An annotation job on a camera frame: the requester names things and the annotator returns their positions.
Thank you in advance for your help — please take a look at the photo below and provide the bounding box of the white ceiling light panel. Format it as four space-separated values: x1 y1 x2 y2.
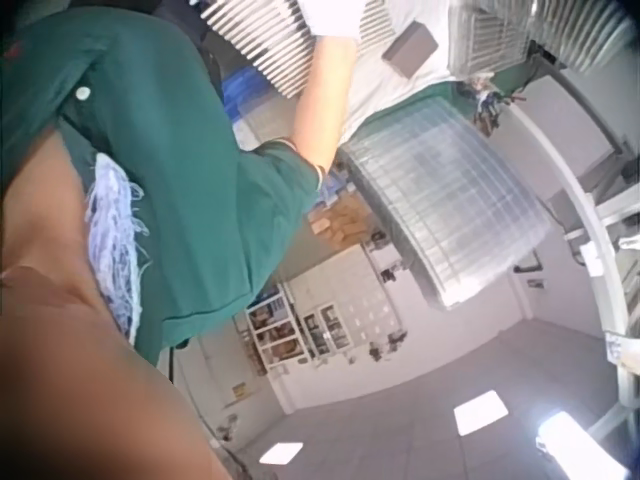
452 389 510 435
535 410 604 474
258 441 304 470

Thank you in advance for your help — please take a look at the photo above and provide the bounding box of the person's right hand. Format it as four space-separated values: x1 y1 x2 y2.
298 0 362 40

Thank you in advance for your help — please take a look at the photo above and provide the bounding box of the white glass door cabinet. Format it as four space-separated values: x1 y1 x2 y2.
302 302 357 360

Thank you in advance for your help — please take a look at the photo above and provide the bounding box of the stack of ribbed white trays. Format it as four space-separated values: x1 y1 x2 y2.
198 0 397 100

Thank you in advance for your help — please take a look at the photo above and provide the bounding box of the white metal frame rack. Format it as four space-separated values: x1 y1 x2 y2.
499 39 640 451

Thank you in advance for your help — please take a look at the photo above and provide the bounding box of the white shelf with goods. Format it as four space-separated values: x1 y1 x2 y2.
243 293 315 376

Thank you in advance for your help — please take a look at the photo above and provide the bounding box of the stack of clear plastic trays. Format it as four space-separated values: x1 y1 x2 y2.
338 96 552 309

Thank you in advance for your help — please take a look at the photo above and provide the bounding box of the heap of cardboard boxes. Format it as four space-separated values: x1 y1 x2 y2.
306 192 374 247

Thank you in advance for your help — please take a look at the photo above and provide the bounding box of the brown rectangular block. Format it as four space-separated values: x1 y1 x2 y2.
381 22 440 80

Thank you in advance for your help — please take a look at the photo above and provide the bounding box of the blue plastic crate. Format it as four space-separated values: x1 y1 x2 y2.
221 68 265 124

